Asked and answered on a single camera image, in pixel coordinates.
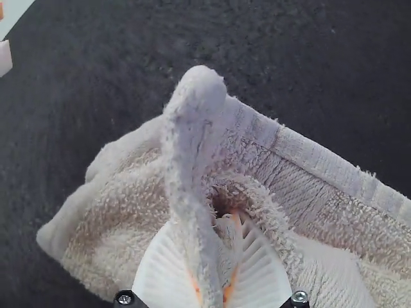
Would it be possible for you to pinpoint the pale towel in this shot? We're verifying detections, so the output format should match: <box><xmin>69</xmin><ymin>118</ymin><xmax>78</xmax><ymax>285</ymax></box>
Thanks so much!
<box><xmin>35</xmin><ymin>65</ymin><xmax>411</xmax><ymax>308</ymax></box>

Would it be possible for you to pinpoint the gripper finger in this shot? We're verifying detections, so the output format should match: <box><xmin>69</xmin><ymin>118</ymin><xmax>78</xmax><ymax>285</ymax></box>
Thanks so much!
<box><xmin>114</xmin><ymin>221</ymin><xmax>204</xmax><ymax>308</ymax></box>
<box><xmin>213</xmin><ymin>211</ymin><xmax>311</xmax><ymax>308</ymax></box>
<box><xmin>0</xmin><ymin>39</ymin><xmax>14</xmax><ymax>78</ymax></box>

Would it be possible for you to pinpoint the black mat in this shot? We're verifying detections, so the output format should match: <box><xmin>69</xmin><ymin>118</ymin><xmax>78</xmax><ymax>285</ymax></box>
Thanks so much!
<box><xmin>0</xmin><ymin>0</ymin><xmax>411</xmax><ymax>308</ymax></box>

